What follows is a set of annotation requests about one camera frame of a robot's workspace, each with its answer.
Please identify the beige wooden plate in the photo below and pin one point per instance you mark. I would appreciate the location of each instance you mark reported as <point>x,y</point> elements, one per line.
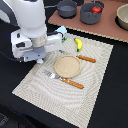
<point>67,66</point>

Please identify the beige woven placemat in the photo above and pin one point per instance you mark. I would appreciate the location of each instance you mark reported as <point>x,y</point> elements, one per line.
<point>60,99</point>

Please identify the light blue milk carton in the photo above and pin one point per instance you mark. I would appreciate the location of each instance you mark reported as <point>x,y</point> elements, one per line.
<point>63,31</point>

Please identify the grey toy pan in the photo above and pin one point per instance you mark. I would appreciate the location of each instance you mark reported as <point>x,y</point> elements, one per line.
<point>66,8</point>

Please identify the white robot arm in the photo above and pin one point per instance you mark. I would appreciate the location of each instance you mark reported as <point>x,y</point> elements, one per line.
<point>28,15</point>

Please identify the yellow toy banana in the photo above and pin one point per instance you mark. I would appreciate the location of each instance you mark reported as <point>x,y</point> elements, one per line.
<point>79,44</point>

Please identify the red toy tomato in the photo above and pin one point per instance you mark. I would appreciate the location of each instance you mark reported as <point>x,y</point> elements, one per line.
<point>96,9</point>

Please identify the wooden handled toy fork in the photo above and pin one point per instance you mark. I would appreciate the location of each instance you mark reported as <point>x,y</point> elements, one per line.
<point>66,80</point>

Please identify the pink toy stove board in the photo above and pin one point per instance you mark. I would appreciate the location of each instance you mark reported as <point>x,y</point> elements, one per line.
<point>106,27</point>

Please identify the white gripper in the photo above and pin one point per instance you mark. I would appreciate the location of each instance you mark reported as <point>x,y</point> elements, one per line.
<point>28,49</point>

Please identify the wooden handled toy knife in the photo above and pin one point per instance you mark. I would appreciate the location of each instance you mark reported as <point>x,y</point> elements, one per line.
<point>79,56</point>

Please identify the beige bowl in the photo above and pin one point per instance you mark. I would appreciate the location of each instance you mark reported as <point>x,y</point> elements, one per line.
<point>122,14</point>

